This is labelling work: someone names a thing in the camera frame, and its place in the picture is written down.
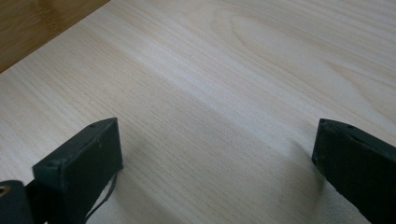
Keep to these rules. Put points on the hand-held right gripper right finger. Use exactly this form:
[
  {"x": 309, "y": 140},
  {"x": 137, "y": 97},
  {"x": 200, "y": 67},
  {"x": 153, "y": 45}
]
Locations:
[{"x": 358, "y": 165}]

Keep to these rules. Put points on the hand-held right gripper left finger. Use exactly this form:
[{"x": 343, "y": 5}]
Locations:
[{"x": 79, "y": 168}]

